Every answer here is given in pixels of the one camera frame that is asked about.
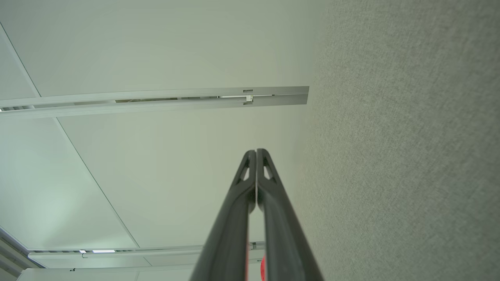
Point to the grey metal bracket left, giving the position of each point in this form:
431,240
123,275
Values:
175,249

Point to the aluminium wall rail with clip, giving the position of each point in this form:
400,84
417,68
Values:
273,99

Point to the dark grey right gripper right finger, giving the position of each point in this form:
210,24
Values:
285,242

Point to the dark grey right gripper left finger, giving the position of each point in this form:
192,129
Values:
228,234

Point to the red jacket with white trim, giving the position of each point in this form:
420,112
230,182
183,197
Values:
263,269

